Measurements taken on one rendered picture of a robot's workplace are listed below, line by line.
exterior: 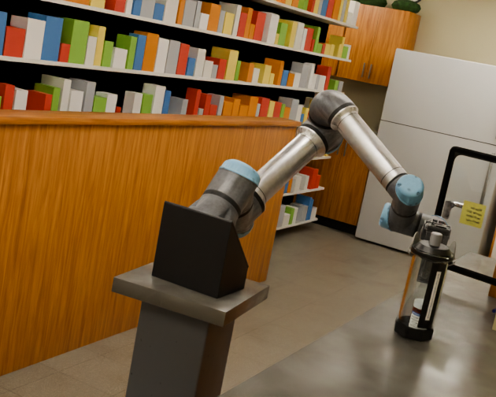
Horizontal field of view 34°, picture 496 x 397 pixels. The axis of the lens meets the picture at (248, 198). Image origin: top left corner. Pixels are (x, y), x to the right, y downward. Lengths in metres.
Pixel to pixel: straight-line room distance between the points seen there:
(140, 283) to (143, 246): 2.18
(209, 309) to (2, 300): 1.68
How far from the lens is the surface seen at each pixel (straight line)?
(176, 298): 2.05
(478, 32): 8.09
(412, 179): 2.24
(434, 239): 2.07
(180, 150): 4.34
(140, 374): 2.23
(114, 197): 3.95
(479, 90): 7.35
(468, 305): 2.59
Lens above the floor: 1.58
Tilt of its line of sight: 11 degrees down
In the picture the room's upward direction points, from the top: 11 degrees clockwise
